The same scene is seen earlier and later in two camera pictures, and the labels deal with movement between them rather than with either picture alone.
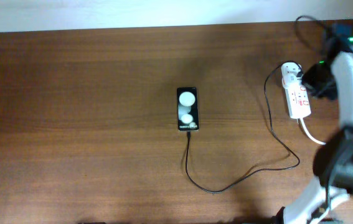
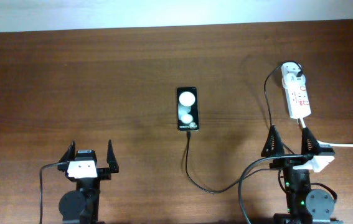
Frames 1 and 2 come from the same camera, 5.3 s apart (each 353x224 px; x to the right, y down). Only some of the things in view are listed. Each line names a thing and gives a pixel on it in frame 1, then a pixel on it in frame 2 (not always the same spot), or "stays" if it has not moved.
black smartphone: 187,109 stays
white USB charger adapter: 289,73 stays
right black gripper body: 317,82 → 287,163
